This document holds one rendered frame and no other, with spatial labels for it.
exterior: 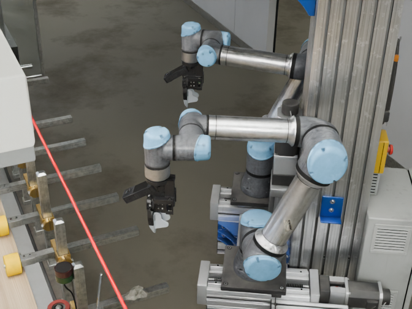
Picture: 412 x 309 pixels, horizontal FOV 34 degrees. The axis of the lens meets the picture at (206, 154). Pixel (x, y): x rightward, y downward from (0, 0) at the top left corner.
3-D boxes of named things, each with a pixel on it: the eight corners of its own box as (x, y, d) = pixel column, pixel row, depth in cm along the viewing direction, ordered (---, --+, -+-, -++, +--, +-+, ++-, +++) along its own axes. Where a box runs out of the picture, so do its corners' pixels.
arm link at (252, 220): (271, 234, 238) (274, 203, 231) (276, 259, 226) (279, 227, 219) (237, 234, 237) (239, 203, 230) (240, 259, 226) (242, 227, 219)
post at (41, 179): (56, 262, 289) (44, 168, 263) (58, 267, 286) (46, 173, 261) (48, 264, 287) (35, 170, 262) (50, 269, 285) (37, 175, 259)
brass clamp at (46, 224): (49, 211, 283) (48, 201, 280) (57, 229, 273) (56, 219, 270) (35, 214, 281) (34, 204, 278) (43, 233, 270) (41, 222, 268)
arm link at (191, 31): (200, 28, 259) (178, 26, 260) (199, 55, 265) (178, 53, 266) (204, 21, 265) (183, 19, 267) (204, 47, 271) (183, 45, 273)
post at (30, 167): (44, 237, 311) (31, 148, 285) (46, 241, 308) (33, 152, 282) (36, 239, 309) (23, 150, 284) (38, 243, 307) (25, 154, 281)
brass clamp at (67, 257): (65, 246, 264) (64, 235, 261) (74, 267, 254) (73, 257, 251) (49, 250, 262) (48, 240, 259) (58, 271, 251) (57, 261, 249)
